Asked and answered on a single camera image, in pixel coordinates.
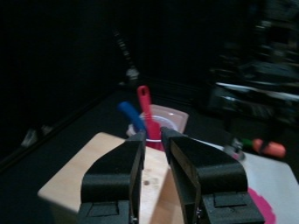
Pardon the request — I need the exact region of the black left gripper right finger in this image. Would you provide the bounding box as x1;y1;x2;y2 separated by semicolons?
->
160;126;267;224

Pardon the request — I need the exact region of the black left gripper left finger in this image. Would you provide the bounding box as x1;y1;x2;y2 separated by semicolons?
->
78;130;147;224

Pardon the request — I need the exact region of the red play dough disc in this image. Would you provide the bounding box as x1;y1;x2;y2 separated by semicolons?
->
247;187;278;224

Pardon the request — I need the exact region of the translucent pink square bowl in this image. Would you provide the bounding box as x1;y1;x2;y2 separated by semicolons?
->
148;103;191;133

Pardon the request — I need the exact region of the small silver metal tool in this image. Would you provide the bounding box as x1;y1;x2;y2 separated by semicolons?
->
223;137;249;162

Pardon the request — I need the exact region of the small green toy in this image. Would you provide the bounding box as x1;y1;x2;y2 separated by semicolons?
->
239;137;255;149

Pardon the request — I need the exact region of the white cutting mat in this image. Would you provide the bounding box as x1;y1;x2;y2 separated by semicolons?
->
193;139;299;224

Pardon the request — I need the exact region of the orange toy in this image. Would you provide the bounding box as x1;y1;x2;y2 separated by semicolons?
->
251;137;287;159

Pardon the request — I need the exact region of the red plastic cup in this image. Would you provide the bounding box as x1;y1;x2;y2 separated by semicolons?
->
126;115;182;152

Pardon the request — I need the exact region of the blue plastic tool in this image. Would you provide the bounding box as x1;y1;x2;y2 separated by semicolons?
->
116;101;148;134

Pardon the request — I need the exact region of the red plastic tool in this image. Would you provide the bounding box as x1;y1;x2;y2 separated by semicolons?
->
135;85;164;142

